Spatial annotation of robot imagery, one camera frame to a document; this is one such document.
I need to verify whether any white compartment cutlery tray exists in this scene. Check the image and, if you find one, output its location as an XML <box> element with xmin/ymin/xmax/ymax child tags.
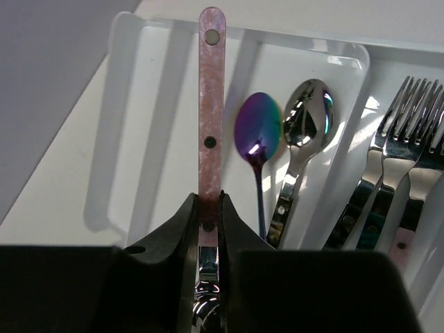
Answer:
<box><xmin>83</xmin><ymin>10</ymin><xmax>444</xmax><ymax>333</ymax></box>

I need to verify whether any black handled silver spoon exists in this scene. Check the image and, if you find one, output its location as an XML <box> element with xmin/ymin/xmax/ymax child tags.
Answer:
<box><xmin>266</xmin><ymin>78</ymin><xmax>334</xmax><ymax>249</ymax></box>

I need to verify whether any pink handled utensil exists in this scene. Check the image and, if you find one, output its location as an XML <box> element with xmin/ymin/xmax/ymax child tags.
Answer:
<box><xmin>388</xmin><ymin>92</ymin><xmax>443</xmax><ymax>273</ymax></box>

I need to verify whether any black handled silver fork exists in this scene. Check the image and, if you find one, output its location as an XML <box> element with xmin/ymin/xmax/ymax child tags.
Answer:
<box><xmin>323</xmin><ymin>76</ymin><xmax>415</xmax><ymax>250</ymax></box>

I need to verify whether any pink handled silver spoon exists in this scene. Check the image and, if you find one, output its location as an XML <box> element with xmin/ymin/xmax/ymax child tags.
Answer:
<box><xmin>191</xmin><ymin>6</ymin><xmax>226</xmax><ymax>332</ymax></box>

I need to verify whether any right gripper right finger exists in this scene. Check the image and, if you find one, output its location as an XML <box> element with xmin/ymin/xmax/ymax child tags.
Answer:
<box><xmin>219</xmin><ymin>194</ymin><xmax>421</xmax><ymax>332</ymax></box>

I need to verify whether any teal handled silver fork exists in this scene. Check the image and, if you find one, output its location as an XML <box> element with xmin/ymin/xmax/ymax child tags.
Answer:
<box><xmin>356</xmin><ymin>79</ymin><xmax>443</xmax><ymax>250</ymax></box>

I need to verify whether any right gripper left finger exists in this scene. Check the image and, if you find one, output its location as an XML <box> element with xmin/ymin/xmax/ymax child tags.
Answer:
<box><xmin>1</xmin><ymin>194</ymin><xmax>198</xmax><ymax>332</ymax></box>

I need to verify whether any iridescent purple ornate spoon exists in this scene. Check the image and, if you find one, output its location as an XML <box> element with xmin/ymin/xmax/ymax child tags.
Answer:
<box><xmin>234</xmin><ymin>92</ymin><xmax>282</xmax><ymax>239</ymax></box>

